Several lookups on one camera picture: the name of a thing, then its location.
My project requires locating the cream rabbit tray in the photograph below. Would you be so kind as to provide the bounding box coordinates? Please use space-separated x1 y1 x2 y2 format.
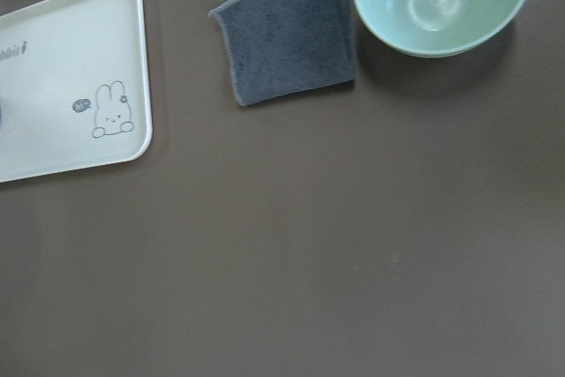
1 0 152 182

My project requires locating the grey folded cloth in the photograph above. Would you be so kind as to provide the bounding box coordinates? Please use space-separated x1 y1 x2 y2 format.
209 0 356 106

